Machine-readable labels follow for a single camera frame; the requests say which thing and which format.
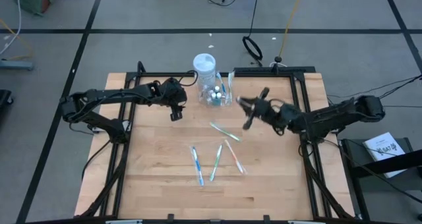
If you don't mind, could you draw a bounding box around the yellow floor cable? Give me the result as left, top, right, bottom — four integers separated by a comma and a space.
278, 0, 306, 57
0, 18, 34, 61

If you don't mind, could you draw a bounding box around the silver bracket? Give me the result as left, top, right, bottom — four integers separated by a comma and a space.
105, 219, 143, 224
287, 219, 326, 224

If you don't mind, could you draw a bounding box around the clear plastic organizer box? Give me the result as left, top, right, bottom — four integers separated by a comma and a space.
198, 85, 233, 107

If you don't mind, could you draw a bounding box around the green toothbrush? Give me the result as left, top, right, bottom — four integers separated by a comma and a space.
209, 121, 242, 142
208, 144, 224, 182

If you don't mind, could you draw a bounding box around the white printed booklet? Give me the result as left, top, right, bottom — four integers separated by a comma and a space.
362, 131, 406, 179

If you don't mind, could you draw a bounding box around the black coiled floor cable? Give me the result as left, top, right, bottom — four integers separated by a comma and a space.
241, 0, 264, 61

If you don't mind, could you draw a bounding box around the black curved arm cable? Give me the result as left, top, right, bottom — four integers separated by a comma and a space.
81, 140, 111, 182

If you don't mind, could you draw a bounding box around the black side stand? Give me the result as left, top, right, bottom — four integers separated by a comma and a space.
341, 137, 422, 192

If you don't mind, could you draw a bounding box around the green orange bag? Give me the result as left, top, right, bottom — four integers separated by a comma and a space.
6, 0, 54, 17

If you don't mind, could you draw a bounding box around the black caster object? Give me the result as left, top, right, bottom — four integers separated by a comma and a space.
0, 90, 14, 108

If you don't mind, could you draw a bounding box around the black straight floor cable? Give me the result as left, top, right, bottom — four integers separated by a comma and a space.
384, 103, 422, 109

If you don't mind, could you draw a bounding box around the black slanted floor cable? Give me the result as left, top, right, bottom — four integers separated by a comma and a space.
326, 74, 422, 101

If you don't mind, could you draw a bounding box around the grey flat floor base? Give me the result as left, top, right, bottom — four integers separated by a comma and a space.
0, 59, 34, 72

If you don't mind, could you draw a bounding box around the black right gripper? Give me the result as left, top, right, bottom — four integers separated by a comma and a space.
237, 88, 289, 130

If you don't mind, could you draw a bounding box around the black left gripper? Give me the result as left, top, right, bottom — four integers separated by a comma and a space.
155, 78, 188, 122

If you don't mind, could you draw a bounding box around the long white floor cable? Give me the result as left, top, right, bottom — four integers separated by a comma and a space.
0, 0, 22, 57

